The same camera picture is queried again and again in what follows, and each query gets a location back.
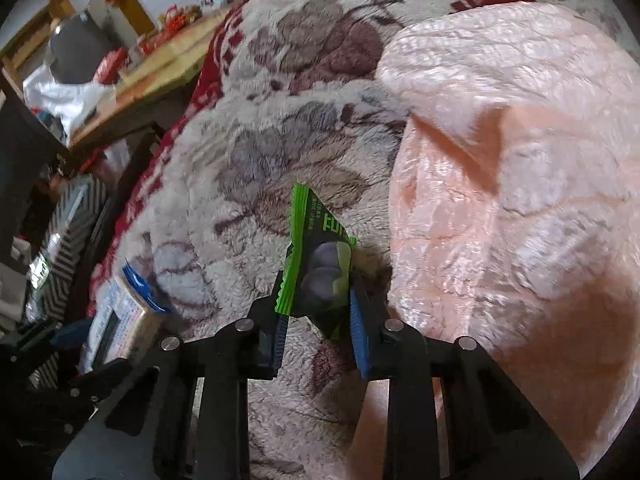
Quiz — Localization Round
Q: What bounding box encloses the bright green snack packet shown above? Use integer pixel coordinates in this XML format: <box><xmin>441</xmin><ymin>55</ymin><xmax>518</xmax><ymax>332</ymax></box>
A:
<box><xmin>272</xmin><ymin>182</ymin><xmax>358</xmax><ymax>343</ymax></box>

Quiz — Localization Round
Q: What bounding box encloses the wooden table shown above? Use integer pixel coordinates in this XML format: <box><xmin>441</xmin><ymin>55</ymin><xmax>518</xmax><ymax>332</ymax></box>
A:
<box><xmin>67</xmin><ymin>7</ymin><xmax>236</xmax><ymax>151</ymax></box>

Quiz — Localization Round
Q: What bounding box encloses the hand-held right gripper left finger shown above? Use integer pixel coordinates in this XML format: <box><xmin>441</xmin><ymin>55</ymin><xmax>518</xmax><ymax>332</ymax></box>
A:
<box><xmin>52</xmin><ymin>270</ymin><xmax>288</xmax><ymax>480</ymax></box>

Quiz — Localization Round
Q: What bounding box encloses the grey appliance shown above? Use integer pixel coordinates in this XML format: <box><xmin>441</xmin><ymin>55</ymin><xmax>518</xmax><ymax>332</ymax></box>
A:
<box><xmin>47</xmin><ymin>15</ymin><xmax>108</xmax><ymax>83</ymax></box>

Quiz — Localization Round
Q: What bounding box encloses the red snack bag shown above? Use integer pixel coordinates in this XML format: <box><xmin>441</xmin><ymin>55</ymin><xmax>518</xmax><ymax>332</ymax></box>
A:
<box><xmin>92</xmin><ymin>47</ymin><xmax>128</xmax><ymax>83</ymax></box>

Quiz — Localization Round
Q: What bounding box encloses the floral plush blanket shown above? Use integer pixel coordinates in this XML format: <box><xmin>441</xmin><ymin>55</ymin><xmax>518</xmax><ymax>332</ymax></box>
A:
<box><xmin>85</xmin><ymin>0</ymin><xmax>621</xmax><ymax>480</ymax></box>

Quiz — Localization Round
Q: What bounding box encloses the pink plush blanket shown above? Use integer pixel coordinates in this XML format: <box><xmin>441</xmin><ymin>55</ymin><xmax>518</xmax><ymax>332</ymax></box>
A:
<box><xmin>350</xmin><ymin>2</ymin><xmax>640</xmax><ymax>476</ymax></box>

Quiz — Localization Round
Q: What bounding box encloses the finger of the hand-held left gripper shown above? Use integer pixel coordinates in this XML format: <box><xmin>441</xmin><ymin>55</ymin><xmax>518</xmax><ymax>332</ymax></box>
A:
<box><xmin>50</xmin><ymin>317</ymin><xmax>97</xmax><ymax>350</ymax></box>

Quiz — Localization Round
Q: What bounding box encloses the black cabinet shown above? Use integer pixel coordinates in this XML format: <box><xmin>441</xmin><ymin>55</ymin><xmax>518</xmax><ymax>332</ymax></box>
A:
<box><xmin>0</xmin><ymin>75</ymin><xmax>71</xmax><ymax>261</ymax></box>

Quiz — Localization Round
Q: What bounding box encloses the white plastic bag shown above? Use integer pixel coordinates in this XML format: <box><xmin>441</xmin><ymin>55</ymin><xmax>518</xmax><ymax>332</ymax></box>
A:
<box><xmin>22</xmin><ymin>67</ymin><xmax>116</xmax><ymax>133</ymax></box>

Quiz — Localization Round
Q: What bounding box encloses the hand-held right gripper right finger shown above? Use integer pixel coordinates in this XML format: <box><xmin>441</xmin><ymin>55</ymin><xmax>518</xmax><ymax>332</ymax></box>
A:
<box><xmin>349</xmin><ymin>287</ymin><xmax>581</xmax><ymax>480</ymax></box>

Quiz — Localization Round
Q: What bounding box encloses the white box with dark window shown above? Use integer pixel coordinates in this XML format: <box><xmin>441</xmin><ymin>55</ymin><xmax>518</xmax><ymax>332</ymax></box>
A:
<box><xmin>80</xmin><ymin>259</ymin><xmax>172</xmax><ymax>376</ymax></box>

